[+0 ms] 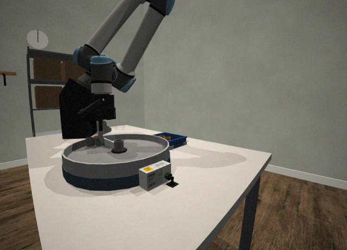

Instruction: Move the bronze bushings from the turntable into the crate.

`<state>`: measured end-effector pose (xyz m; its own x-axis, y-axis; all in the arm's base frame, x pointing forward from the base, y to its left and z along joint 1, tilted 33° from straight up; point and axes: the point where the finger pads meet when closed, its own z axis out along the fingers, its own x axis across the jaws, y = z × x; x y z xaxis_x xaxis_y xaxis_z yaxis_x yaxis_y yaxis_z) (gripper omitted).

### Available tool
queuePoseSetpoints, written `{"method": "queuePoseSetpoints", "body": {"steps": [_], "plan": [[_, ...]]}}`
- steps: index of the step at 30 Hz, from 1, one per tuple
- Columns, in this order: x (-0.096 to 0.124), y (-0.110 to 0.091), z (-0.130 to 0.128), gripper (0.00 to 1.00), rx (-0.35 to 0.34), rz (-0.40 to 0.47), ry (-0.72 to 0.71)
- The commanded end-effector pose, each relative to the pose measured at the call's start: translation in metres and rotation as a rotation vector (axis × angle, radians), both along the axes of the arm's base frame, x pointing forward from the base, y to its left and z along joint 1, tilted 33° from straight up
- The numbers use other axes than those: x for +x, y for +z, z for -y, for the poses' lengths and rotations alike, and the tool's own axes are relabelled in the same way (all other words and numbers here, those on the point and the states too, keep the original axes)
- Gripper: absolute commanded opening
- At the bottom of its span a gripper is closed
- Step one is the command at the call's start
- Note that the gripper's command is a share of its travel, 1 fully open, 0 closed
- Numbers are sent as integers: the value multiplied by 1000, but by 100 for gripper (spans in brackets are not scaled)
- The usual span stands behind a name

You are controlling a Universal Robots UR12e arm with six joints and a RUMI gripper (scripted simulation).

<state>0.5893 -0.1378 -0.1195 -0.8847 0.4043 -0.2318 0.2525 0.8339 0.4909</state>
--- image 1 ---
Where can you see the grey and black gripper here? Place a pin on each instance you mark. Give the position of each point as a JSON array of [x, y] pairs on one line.
[[104, 111]]

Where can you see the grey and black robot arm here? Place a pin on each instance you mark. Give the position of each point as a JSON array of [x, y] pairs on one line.
[[99, 67]]

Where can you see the grey metal ring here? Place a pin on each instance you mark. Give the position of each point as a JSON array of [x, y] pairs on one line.
[[98, 142], [118, 144], [90, 141]]

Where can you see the blue open crate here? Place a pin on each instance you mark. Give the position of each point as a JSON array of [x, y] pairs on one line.
[[176, 140]]

